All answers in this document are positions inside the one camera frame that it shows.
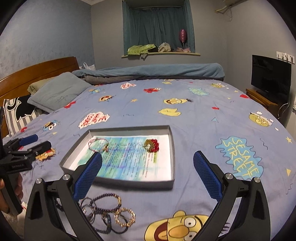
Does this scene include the blue folded blanket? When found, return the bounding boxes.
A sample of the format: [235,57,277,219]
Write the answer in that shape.
[72,63,225,85]

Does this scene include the white wall sockets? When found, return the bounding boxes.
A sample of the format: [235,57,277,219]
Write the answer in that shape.
[276,51,295,64]

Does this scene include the printed paper sheet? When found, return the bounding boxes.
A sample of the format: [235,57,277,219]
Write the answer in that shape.
[69,135,173,182]

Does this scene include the beige cloth on sill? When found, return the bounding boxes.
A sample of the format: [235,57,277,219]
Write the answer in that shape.
[158,42,171,53]

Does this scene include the pink string bracelet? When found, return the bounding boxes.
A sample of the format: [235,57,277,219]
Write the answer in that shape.
[87,136,110,153]

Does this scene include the silver wire bangle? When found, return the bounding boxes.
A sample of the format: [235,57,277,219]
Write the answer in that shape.
[79,197,96,224]

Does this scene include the grey cardboard tray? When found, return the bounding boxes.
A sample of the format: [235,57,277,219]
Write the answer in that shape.
[60,126,175,190]

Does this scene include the left hand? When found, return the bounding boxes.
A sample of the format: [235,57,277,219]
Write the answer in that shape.
[1,173,23,216]

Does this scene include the striped black white pillow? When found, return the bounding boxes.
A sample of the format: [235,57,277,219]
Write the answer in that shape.
[3,94,46,137]

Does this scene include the green cloth on sill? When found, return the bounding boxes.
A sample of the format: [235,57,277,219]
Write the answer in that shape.
[127,44,157,55]

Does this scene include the grey blue pillow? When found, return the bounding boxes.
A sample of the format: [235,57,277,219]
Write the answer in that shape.
[27,72,91,113]

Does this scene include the pink balloon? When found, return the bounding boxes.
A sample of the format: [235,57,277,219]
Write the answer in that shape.
[179,29,187,49]

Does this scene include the Sesame Street bed sheet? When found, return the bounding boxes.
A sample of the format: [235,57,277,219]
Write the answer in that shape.
[16,79,295,240]

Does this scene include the pink cloth on sill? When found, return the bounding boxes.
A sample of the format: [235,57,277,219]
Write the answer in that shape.
[176,48,191,53]

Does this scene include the wooden headboard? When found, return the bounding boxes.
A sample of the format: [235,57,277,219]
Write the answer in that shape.
[0,56,80,137]

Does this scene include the olive green pillow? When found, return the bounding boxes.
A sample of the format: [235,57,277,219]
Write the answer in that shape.
[27,77,53,95]

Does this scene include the black television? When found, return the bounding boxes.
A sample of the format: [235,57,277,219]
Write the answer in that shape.
[251,55,292,102]

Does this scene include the wooden window sill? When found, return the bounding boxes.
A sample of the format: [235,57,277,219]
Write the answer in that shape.
[121,52,201,58]

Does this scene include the white plastic bag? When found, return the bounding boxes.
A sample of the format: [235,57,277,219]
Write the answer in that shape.
[83,62,96,71]

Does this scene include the navy small bead bracelet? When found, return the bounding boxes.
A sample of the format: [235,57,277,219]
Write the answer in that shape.
[91,211,112,235]

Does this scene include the red and gold bead bracelet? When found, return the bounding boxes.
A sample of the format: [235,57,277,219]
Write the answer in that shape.
[142,138,160,153]

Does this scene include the dark blue bead bracelet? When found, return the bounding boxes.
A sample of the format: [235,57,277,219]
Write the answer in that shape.
[89,193,122,213]

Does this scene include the wooden tv stand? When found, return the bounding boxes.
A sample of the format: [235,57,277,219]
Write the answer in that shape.
[246,88,289,120]

